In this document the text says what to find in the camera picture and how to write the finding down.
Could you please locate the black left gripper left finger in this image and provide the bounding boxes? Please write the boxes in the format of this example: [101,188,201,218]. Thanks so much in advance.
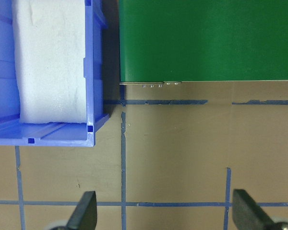
[65,191,97,230]

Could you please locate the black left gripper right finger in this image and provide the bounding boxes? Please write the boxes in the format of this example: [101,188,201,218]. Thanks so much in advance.
[232,189,277,230]

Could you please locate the blue bin left side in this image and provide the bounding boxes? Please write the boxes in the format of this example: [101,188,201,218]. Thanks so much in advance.
[0,0,109,147]

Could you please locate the white foam pad left bin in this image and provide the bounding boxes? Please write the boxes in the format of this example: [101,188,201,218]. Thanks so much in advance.
[12,0,86,124]

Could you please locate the brown paper table cover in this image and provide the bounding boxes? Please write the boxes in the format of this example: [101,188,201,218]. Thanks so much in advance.
[0,81,288,230]

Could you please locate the green conveyor belt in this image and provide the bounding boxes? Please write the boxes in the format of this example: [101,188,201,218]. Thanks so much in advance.
[119,0,288,82]

